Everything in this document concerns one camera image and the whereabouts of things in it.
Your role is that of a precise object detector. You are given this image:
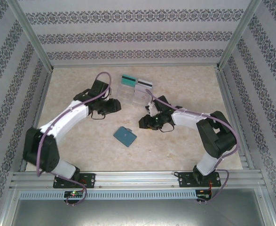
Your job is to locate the grey slotted cable duct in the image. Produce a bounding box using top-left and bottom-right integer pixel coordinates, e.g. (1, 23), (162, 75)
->
(19, 189), (197, 200)

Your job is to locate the white card pink print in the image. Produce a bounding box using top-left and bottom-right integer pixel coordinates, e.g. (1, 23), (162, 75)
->
(134, 88), (150, 99)

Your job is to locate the aluminium table side rail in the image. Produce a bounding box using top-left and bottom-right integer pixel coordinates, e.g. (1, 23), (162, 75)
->
(215, 68), (256, 170)
(19, 69), (54, 172)

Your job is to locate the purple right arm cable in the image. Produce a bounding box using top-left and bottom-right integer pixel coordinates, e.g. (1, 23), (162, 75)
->
(146, 91), (240, 204)

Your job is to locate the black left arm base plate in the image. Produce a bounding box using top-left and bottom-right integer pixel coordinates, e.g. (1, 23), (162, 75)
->
(54, 173), (96, 189)

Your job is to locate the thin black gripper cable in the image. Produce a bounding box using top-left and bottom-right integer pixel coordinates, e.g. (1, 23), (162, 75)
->
(90, 112), (106, 121)
(158, 123), (175, 133)

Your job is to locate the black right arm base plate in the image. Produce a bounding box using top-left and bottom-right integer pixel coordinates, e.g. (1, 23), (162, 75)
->
(178, 171), (221, 188)

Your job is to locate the aluminium frame post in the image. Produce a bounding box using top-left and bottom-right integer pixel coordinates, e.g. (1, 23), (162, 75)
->
(216, 0), (263, 71)
(8, 0), (54, 71)

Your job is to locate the teal card black stripe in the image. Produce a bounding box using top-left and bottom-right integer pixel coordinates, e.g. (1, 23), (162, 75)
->
(121, 74), (138, 87)

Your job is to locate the thin black right gripper cable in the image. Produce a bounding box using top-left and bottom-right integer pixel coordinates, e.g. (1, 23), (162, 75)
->
(158, 123), (175, 133)

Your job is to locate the grey metal sheet panel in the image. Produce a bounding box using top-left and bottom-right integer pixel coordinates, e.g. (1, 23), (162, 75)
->
(10, 199), (270, 226)

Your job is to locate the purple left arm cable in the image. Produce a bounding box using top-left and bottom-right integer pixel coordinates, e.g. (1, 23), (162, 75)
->
(36, 72), (112, 207)

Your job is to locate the teal blue card holder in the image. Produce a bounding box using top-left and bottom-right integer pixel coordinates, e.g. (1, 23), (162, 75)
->
(113, 126), (138, 148)

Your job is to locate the aluminium mounting rail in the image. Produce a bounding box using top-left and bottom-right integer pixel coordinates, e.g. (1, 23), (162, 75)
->
(9, 171), (263, 189)

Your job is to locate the thin black left gripper cable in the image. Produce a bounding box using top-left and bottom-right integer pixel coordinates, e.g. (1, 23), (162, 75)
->
(90, 112), (106, 121)

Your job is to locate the clear acrylic card stand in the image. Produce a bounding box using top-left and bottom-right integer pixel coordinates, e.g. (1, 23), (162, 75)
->
(116, 83), (135, 106)
(132, 89), (152, 107)

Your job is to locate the white card black stripe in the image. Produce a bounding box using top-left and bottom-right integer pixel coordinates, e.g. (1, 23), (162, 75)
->
(137, 79), (154, 90)

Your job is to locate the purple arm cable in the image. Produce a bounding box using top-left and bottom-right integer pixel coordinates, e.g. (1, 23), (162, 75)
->
(36, 72), (112, 207)
(146, 91), (240, 204)

